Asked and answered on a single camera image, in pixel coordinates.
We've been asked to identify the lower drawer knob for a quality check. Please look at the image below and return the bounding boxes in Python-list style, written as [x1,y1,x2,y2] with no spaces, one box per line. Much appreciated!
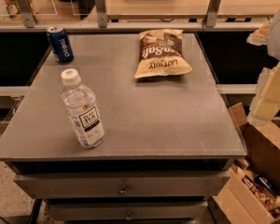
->
[125,211,133,221]

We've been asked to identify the Pepsi can in box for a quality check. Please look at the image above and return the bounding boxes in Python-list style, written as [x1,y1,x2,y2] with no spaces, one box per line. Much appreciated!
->
[254,175,273,191]

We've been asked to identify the metal bracket post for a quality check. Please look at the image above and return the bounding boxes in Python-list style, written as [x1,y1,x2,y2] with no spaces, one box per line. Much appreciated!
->
[204,0,221,27]
[94,0,108,28]
[16,0,37,28]

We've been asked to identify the right metal bracket post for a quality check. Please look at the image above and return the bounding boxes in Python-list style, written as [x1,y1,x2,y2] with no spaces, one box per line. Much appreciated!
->
[204,0,221,27]

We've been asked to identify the cardboard box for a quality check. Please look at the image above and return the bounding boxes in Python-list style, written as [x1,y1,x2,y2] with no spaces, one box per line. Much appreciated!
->
[211,104,280,224]

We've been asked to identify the snack packets in box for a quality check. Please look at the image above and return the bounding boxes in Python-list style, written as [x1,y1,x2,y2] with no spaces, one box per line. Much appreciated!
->
[235,158,280,217]

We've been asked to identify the left metal bracket post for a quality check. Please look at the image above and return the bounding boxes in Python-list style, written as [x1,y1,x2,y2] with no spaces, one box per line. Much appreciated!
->
[16,0,37,28]

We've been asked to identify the drawer knob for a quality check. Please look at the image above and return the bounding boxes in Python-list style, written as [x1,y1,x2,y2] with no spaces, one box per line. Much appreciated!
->
[119,185,129,196]
[125,211,133,221]

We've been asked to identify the clear plastic water bottle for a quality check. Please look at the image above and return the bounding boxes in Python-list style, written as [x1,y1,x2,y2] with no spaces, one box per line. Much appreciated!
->
[61,68,105,148]

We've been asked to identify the blue Pepsi can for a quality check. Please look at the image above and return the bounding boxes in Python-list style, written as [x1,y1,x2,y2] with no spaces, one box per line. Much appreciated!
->
[47,25,74,63]

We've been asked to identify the upper drawer knob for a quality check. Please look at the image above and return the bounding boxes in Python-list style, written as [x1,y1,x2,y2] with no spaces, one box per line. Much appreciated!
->
[119,185,129,196]

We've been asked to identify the grey metal drawer cabinet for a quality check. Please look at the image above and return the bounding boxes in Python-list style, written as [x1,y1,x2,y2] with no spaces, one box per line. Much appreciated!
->
[0,34,246,224]

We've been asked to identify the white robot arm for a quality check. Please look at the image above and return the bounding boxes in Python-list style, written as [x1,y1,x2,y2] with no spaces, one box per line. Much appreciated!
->
[246,10,280,126]

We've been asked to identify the middle metal bracket post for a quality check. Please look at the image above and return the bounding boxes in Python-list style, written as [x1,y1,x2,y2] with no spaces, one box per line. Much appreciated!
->
[94,0,108,28]

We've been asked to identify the brown chip bag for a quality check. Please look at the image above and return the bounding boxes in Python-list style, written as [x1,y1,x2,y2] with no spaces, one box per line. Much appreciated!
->
[134,29,192,78]

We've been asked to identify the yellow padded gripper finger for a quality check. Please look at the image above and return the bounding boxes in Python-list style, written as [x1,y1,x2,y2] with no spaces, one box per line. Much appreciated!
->
[247,62,280,126]

